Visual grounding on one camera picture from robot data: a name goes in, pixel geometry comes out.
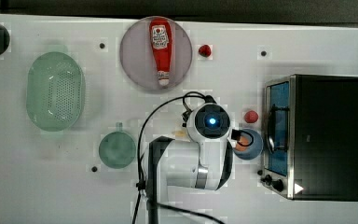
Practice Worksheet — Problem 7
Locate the red strawberry toy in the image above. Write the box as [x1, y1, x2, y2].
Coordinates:
[199, 45, 212, 58]

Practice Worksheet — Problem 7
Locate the orange ball in bowl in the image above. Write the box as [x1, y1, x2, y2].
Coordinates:
[235, 136, 249, 151]

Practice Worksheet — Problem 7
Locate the green plastic mug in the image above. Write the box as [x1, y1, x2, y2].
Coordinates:
[99, 122, 136, 169]

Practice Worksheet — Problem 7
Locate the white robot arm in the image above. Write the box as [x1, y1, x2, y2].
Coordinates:
[141, 103, 233, 224]

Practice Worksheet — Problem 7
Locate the red ketchup bottle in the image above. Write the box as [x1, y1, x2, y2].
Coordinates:
[149, 18, 172, 87]

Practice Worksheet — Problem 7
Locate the grey round plate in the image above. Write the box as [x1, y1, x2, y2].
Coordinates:
[119, 16, 192, 91]

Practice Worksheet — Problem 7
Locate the black toaster oven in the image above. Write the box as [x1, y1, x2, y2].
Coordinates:
[258, 75, 358, 202]

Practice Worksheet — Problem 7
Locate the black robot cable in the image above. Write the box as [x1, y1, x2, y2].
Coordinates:
[131, 91, 227, 224]

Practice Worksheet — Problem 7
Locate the red tomato toy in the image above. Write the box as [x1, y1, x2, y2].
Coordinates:
[244, 110, 259, 123]

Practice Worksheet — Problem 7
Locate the peeled banana toy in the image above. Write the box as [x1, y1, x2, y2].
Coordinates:
[172, 131, 187, 138]

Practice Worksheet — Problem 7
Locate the green perforated colander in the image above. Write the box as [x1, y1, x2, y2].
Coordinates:
[26, 51, 86, 132]

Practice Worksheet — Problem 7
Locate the blue bowl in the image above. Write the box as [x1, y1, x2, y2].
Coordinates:
[234, 129, 263, 160]

